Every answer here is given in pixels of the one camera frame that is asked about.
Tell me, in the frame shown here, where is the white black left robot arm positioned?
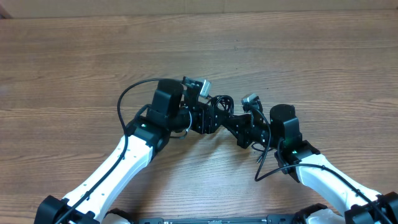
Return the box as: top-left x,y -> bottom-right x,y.
34,77 -> 234,223

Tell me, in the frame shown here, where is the black USB cable silver plug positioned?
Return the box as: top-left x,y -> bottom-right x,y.
251,143 -> 274,164

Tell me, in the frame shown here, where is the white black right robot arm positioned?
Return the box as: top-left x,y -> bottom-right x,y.
223,103 -> 397,223

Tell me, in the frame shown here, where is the black USB cable blue plug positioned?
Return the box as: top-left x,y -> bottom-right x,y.
206,95 -> 234,117

